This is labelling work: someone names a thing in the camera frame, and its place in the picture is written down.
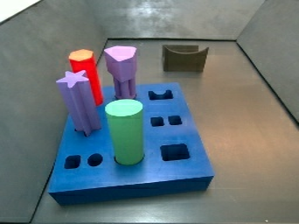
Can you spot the black curved fixture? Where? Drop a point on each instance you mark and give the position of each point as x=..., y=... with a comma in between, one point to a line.
x=183, y=58

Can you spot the purple star peg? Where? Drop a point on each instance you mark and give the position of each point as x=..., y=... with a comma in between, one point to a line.
x=77, y=94

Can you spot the red hexagonal peg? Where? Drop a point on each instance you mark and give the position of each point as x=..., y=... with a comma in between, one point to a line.
x=82, y=60

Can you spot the purple pentagon peg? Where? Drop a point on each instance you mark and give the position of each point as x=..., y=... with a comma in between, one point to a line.
x=121, y=58

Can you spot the green cylinder peg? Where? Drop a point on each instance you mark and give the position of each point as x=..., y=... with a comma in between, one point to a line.
x=125, y=119

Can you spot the blue shape-sorter base block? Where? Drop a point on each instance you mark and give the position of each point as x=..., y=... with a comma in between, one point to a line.
x=175, y=165

